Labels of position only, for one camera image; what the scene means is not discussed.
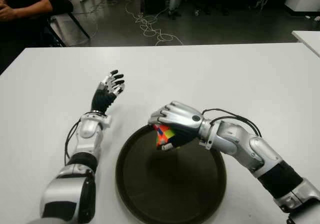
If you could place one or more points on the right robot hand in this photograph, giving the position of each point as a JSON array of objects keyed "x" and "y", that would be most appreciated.
[{"x": 180, "y": 116}]

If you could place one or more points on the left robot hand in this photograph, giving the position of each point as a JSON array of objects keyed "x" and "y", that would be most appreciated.
[{"x": 101, "y": 100}]

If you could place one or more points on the multicoloured Rubik's cube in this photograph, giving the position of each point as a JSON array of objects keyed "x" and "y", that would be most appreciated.
[{"x": 163, "y": 134}]

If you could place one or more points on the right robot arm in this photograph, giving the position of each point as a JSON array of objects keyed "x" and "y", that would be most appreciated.
[{"x": 237, "y": 139}]

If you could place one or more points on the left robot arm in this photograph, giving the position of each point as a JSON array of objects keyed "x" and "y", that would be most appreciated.
[{"x": 85, "y": 144}]

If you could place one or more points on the round dark brown plate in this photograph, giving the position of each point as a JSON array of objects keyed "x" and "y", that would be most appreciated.
[{"x": 175, "y": 184}]

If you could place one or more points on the black chair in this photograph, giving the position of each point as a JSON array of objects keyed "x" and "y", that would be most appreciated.
[{"x": 63, "y": 6}]

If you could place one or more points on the small white floor device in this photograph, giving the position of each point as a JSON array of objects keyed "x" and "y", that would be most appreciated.
[{"x": 197, "y": 12}]

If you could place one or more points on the seated person in black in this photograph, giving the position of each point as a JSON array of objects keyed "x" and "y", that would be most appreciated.
[{"x": 30, "y": 9}]

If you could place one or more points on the white side table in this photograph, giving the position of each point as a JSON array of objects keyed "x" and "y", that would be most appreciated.
[{"x": 310, "y": 40}]

